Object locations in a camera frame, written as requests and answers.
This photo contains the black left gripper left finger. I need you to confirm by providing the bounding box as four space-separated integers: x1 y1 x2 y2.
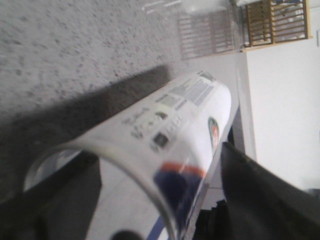
0 153 102 240

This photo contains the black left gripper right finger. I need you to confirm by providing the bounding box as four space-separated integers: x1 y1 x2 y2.
218 141 320 240

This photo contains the white tennis ball can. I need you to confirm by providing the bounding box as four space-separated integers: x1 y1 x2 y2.
24 70 232 240

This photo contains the wooden slatted crate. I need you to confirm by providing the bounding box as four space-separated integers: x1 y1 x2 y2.
241 0 313 52

